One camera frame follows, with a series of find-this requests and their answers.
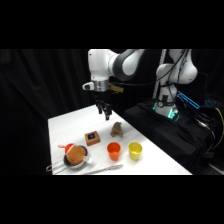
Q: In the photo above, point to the black robot stand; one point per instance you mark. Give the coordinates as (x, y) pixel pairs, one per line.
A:
(176, 136)

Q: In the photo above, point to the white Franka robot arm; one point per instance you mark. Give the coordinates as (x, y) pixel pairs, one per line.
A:
(103, 63)

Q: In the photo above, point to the orange plastic cup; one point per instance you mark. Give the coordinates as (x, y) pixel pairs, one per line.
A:
(114, 151)

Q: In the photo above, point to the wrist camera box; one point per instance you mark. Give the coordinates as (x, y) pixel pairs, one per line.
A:
(88, 86)

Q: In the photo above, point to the brown bread roll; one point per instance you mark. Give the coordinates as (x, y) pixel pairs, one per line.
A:
(76, 154)

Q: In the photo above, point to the silver metal utensil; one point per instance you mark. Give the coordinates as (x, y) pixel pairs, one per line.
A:
(103, 169)

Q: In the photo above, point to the brown wooden block blue square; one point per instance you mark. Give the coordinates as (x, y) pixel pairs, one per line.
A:
(92, 137)

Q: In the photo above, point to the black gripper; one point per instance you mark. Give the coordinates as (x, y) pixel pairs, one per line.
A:
(100, 95)

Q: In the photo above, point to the brown plush toy animal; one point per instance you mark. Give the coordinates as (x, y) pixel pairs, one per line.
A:
(117, 130)

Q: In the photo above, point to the black curtain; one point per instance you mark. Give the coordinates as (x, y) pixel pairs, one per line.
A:
(40, 100)

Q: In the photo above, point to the yellow plastic cup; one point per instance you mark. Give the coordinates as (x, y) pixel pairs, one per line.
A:
(135, 150)

